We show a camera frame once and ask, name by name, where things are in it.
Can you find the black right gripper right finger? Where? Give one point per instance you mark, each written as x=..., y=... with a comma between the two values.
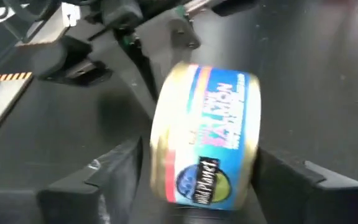
x=297, y=199

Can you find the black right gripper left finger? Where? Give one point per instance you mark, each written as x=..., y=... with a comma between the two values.
x=104, y=193

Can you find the blue salmon can gold lid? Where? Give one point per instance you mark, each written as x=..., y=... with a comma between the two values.
x=210, y=133

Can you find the hazard striped floor ramp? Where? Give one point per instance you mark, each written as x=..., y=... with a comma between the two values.
x=8, y=76

